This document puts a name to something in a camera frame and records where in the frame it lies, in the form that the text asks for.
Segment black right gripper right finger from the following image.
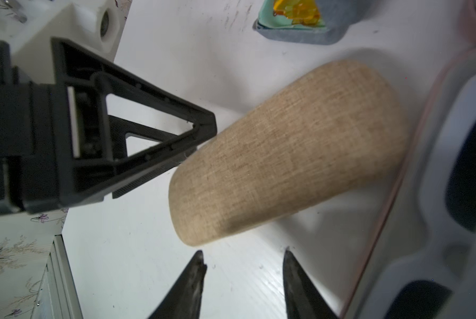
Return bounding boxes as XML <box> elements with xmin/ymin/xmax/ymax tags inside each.
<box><xmin>283</xmin><ymin>249</ymin><xmax>338</xmax><ymax>319</ymax></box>

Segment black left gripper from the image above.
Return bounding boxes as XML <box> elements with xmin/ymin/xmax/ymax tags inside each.
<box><xmin>0</xmin><ymin>37</ymin><xmax>217</xmax><ymax>216</ymax></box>

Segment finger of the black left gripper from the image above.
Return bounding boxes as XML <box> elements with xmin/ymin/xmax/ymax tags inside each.
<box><xmin>106</xmin><ymin>116</ymin><xmax>198</xmax><ymax>199</ymax></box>

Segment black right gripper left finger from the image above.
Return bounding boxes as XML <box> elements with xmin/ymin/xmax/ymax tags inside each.
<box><xmin>148</xmin><ymin>250</ymin><xmax>207</xmax><ymax>319</ymax></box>

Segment beige glasses case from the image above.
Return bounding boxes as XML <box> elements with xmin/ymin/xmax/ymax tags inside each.
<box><xmin>168</xmin><ymin>60</ymin><xmax>410</xmax><ymax>247</ymax></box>

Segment pink case white glasses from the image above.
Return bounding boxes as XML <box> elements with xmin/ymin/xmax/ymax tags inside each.
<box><xmin>341</xmin><ymin>49</ymin><xmax>476</xmax><ymax>318</ymax></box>

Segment grey case yellow lining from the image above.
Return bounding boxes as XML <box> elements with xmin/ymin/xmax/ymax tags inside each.
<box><xmin>253</xmin><ymin>0</ymin><xmax>375</xmax><ymax>45</ymax></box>

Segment white black sunglasses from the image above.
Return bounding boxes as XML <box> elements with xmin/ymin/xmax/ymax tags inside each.
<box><xmin>360</xmin><ymin>71</ymin><xmax>476</xmax><ymax>318</ymax></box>

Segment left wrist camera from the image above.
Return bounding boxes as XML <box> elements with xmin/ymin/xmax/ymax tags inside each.
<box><xmin>7</xmin><ymin>1</ymin><xmax>125</xmax><ymax>84</ymax></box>

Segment aluminium rail frame front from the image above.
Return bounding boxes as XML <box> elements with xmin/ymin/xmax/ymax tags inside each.
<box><xmin>31</xmin><ymin>235</ymin><xmax>83</xmax><ymax>319</ymax></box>

